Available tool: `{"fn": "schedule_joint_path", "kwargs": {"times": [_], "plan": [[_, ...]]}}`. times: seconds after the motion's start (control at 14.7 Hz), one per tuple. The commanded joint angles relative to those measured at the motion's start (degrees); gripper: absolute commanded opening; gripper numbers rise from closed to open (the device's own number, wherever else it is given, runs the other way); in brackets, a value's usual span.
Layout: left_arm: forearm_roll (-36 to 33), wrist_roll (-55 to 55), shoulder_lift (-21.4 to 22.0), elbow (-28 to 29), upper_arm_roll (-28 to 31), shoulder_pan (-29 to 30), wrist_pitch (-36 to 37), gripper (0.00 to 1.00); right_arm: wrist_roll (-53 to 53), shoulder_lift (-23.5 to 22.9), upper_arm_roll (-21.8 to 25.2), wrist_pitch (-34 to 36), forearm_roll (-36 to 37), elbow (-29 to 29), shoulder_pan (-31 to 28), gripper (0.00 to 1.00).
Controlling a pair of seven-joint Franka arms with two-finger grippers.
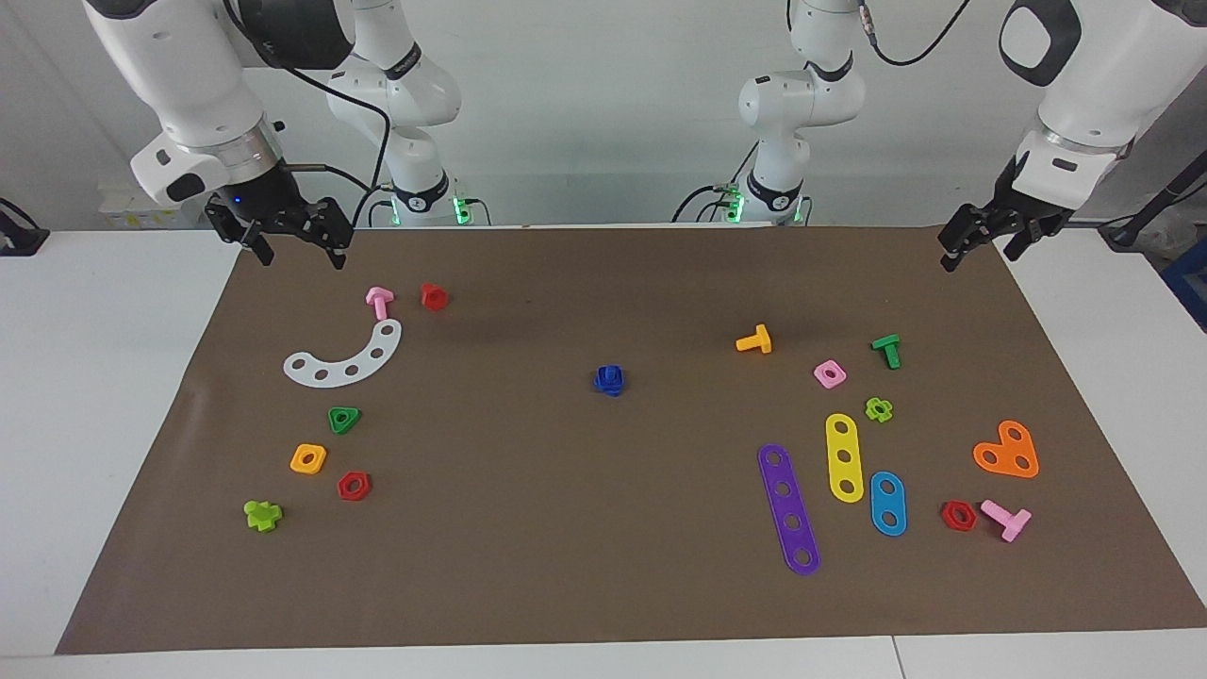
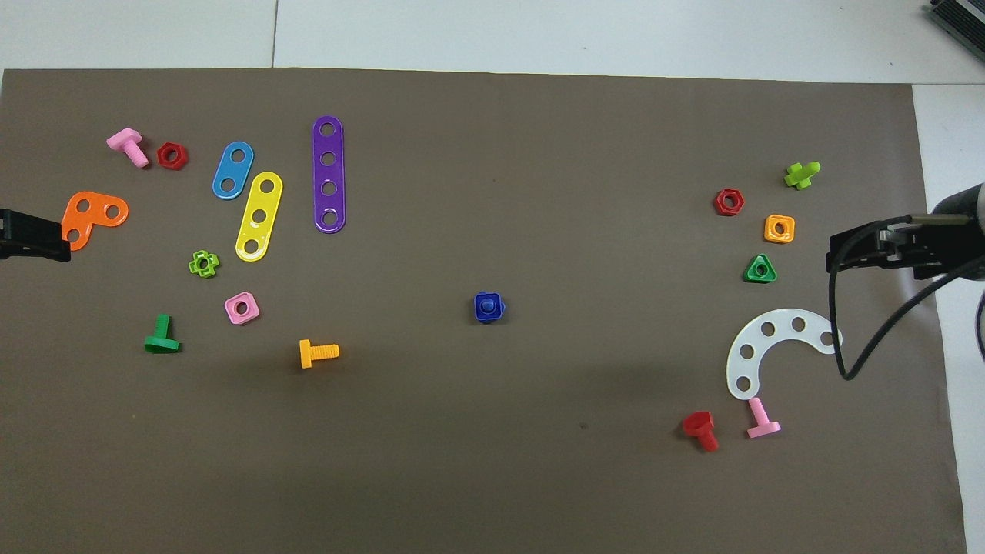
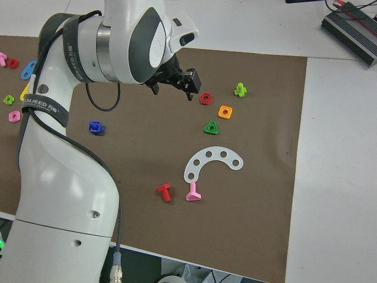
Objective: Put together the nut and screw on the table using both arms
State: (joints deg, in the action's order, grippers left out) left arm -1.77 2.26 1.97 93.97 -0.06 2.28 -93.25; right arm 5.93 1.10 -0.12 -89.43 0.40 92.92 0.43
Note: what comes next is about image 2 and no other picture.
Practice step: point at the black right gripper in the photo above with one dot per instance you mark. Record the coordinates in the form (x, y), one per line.
(943, 250)

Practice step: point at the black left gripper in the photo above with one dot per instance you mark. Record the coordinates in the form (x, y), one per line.
(21, 235)

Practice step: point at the blue screw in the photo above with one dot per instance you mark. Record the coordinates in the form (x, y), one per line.
(485, 307)

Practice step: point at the blue square nut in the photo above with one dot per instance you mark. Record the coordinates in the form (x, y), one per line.
(478, 315)

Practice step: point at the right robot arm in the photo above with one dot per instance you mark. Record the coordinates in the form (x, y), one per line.
(962, 201)

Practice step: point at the orange square nut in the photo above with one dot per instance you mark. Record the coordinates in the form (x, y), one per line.
(769, 229)

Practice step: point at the lime green screw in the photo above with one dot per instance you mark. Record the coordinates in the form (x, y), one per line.
(800, 177)

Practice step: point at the green triangular nut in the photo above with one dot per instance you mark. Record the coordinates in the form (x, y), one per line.
(750, 275)

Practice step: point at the pink screw with long shaft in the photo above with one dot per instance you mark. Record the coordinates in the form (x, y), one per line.
(125, 141)

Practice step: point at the red hexagonal nut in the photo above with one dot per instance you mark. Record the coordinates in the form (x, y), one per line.
(719, 202)
(162, 154)

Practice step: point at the green cross-shaped nut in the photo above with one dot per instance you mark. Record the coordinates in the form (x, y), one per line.
(194, 265)

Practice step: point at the pink square nut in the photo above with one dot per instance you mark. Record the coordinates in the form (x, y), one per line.
(232, 312)

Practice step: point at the pink screw with short shaft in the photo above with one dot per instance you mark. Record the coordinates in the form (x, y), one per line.
(758, 412)

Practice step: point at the red screw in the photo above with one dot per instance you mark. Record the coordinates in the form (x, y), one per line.
(696, 423)

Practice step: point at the orange screw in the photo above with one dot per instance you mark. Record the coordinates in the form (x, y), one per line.
(306, 354)

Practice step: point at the orange angled three-hole plate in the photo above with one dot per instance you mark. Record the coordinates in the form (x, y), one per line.
(98, 209)

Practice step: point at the white curved five-hole plate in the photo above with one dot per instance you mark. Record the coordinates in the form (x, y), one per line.
(756, 338)

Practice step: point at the blue two-hole plate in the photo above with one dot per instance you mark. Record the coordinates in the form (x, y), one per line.
(232, 171)

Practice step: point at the yellow three-hole plate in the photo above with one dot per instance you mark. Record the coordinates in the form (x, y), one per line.
(263, 201)

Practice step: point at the black ribbed device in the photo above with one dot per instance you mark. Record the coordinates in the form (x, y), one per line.
(962, 15)

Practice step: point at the purple four-hole plate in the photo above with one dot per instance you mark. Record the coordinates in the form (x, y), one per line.
(328, 173)

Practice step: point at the brown table mat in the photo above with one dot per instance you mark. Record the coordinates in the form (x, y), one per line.
(492, 462)

